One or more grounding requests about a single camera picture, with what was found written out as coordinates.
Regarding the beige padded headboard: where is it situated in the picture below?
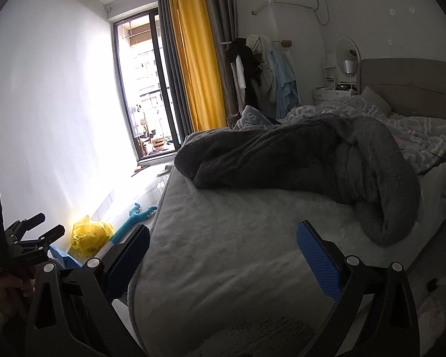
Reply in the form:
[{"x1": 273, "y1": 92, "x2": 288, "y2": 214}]
[{"x1": 359, "y1": 58, "x2": 446, "y2": 123}]

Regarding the black hanging garment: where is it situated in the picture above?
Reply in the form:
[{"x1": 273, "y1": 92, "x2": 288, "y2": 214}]
[{"x1": 225, "y1": 38, "x2": 263, "y2": 99}]

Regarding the yellow curtain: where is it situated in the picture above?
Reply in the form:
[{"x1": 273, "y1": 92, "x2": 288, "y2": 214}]
[{"x1": 167, "y1": 0, "x2": 227, "y2": 131}]

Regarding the beige pillow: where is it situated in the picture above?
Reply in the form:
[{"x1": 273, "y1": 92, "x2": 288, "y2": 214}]
[{"x1": 360, "y1": 86, "x2": 392, "y2": 115}]

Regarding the white hanging coat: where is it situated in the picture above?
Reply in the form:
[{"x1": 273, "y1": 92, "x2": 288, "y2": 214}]
[{"x1": 245, "y1": 35, "x2": 277, "y2": 103}]

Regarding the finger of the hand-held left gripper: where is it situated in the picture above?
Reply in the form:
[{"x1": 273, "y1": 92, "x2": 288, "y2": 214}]
[
  {"x1": 5, "y1": 213, "x2": 47, "y2": 237},
  {"x1": 14, "y1": 225, "x2": 66, "y2": 252}
]

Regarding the person's left hand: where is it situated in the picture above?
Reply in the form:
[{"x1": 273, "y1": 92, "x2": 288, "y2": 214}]
[{"x1": 0, "y1": 274, "x2": 37, "y2": 318}]

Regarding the white dresser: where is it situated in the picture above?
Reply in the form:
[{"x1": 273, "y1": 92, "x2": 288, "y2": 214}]
[{"x1": 313, "y1": 86, "x2": 357, "y2": 105}]

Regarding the light blue hanging garment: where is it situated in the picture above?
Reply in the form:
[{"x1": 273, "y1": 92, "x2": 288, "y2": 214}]
[{"x1": 269, "y1": 49, "x2": 300, "y2": 118}]

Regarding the white shelf organiser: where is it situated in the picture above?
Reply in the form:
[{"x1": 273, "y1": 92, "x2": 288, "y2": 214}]
[{"x1": 323, "y1": 52, "x2": 339, "y2": 88}]

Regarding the dark grey fleece blanket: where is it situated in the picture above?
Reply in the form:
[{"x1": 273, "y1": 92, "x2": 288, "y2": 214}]
[{"x1": 175, "y1": 113, "x2": 421, "y2": 248}]

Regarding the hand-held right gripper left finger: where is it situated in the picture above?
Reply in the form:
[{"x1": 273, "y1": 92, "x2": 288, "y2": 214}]
[{"x1": 24, "y1": 224, "x2": 151, "y2": 357}]

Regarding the silver table lamp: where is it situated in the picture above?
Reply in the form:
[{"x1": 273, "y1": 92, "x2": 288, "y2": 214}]
[{"x1": 343, "y1": 60, "x2": 357, "y2": 92}]

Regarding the blue printed bag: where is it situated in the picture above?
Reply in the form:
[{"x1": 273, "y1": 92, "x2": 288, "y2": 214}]
[{"x1": 49, "y1": 245, "x2": 83, "y2": 268}]

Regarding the black cable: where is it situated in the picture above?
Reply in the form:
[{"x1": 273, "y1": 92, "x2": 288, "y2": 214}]
[{"x1": 418, "y1": 152, "x2": 446, "y2": 175}]

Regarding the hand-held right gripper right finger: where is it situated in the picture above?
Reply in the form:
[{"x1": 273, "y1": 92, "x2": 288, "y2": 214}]
[{"x1": 296, "y1": 220, "x2": 421, "y2": 357}]

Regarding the black framed glass door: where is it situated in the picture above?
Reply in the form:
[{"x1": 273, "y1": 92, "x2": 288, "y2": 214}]
[{"x1": 112, "y1": 11, "x2": 181, "y2": 162}]

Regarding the dark grey fuzzy cloth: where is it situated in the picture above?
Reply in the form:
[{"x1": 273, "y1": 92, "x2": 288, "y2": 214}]
[{"x1": 204, "y1": 316, "x2": 316, "y2": 357}]

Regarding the yellow plastic bag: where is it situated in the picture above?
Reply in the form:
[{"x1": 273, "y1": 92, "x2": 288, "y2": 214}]
[{"x1": 71, "y1": 215, "x2": 115, "y2": 256}]

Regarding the blue patterned duvet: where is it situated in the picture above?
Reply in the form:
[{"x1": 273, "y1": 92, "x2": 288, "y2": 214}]
[{"x1": 284, "y1": 95, "x2": 446, "y2": 175}]

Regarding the round white mirror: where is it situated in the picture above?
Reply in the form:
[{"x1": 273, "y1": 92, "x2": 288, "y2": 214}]
[{"x1": 336, "y1": 37, "x2": 361, "y2": 75}]

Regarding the blue printed towel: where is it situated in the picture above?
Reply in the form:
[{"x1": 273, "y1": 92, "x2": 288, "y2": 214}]
[{"x1": 238, "y1": 105, "x2": 279, "y2": 129}]

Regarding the white power cord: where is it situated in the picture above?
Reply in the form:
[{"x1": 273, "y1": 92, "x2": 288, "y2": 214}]
[{"x1": 316, "y1": 0, "x2": 331, "y2": 26}]

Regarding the wooden clothes rack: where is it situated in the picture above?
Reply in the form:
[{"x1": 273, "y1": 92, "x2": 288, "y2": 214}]
[{"x1": 220, "y1": 37, "x2": 292, "y2": 118}]

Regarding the grey curtain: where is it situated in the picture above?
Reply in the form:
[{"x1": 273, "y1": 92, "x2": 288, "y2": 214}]
[
  {"x1": 157, "y1": 0, "x2": 194, "y2": 134},
  {"x1": 202, "y1": 0, "x2": 240, "y2": 118}
]

